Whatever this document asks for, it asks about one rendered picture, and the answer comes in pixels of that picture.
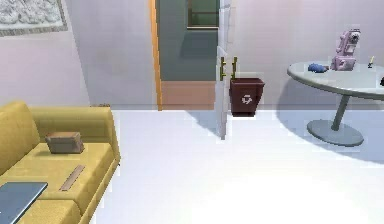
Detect brown remote control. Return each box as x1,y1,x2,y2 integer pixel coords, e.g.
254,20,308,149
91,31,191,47
59,164,86,192

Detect pink coffee machine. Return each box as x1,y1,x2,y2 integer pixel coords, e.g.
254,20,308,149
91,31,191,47
329,28,362,72

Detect brass door handle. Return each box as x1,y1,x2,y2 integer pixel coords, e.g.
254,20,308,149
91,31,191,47
230,56,239,80
219,56,228,82

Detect dark red bin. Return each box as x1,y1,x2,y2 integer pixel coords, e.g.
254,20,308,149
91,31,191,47
229,77,266,118

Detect grey round table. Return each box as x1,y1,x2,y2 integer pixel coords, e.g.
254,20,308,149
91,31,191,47
286,60,384,148

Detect grey laptop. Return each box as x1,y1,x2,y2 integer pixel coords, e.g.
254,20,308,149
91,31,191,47
0,181,49,224

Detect yellow sofa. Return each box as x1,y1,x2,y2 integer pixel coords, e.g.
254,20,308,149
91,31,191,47
0,100,122,224

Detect white room door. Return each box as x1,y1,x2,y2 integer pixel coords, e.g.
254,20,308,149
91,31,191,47
214,0,232,141

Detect framed grey wall picture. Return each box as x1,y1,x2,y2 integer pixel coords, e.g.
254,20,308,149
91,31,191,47
0,0,69,38

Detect blue cloth lump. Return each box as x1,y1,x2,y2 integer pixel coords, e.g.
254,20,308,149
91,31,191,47
307,62,330,74

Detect brown cardboard box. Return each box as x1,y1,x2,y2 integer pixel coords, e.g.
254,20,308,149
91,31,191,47
44,131,85,155

